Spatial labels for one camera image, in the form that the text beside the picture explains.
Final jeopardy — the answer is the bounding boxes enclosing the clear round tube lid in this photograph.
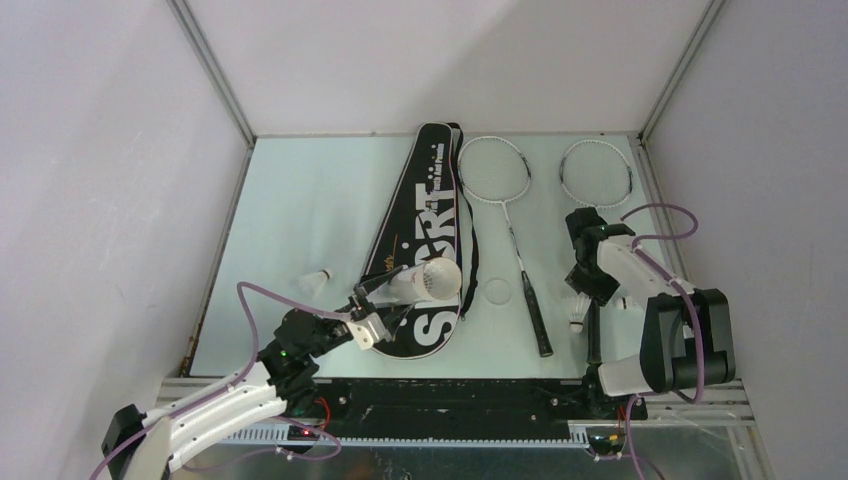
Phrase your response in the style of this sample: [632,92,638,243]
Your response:
[483,278,512,306]

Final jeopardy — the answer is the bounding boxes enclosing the white shuttlecock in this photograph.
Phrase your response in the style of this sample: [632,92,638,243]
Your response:
[613,296,643,310]
[564,294,592,334]
[297,268,334,298]

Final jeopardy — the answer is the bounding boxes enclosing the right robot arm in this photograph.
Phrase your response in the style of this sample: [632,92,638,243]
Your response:
[565,207,736,418]

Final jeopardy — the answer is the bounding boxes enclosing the white racket far right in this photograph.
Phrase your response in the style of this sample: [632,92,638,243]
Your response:
[559,139,633,366]

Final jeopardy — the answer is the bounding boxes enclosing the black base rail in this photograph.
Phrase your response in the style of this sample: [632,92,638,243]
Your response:
[286,378,628,441]

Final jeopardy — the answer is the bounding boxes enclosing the white racket beside bag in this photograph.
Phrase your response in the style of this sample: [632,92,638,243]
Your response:
[458,135,554,358]

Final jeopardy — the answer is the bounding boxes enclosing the black racket bag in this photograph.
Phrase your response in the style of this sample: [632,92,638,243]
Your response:
[362,122,480,360]

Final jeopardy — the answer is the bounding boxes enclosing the white shuttlecock tube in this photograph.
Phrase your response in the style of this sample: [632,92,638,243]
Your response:
[388,257,463,304]

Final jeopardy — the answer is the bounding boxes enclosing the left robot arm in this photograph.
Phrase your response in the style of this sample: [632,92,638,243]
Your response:
[91,266,433,479]

